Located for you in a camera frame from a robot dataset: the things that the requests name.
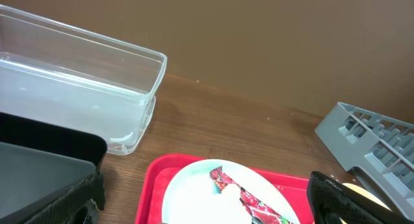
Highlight clear plastic bin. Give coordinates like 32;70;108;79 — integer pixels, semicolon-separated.
1;5;168;155

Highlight light blue plate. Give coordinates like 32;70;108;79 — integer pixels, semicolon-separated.
161;159;300;223

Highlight white napkin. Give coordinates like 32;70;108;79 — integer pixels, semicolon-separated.
179;184;252;224

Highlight red snack wrapper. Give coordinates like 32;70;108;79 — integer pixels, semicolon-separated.
210;166;292;224

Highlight yellow plastic cup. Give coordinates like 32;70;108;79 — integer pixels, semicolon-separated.
343;183;390;210

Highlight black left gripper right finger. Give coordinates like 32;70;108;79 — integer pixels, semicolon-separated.
307;171;413;224

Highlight grey dishwasher rack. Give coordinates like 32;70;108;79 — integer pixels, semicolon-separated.
315;102;413;219

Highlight red serving tray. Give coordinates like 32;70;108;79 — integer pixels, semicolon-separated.
135;153;313;223

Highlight black waste bin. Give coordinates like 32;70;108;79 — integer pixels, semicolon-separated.
1;113;107;223

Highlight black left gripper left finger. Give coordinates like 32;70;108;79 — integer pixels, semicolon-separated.
23;172;105;224

